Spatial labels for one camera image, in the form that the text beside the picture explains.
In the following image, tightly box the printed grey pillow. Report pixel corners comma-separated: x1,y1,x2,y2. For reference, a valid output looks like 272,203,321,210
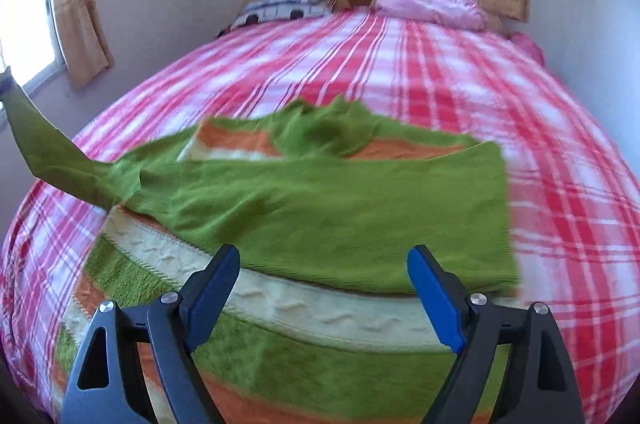
220,0,335,36

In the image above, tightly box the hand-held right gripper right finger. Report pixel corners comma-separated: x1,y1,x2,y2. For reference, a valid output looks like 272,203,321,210
406,245,586,424

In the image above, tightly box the pink cloth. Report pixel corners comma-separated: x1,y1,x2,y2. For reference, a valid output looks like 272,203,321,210
510,31,546,65

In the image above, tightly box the green striped knit sweater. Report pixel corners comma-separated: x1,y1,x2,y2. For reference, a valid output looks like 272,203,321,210
0,76,521,424

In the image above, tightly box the red plaid bed sheet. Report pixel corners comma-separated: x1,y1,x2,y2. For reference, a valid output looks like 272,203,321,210
0,4,640,424

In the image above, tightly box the window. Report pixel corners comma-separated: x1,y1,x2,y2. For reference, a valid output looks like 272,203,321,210
0,0,68,97

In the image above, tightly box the pink crumpled blanket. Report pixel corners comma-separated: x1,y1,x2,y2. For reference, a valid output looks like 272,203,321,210
375,0,488,30

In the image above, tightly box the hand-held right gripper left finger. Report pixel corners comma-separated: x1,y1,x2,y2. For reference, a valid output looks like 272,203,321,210
60,244,242,424

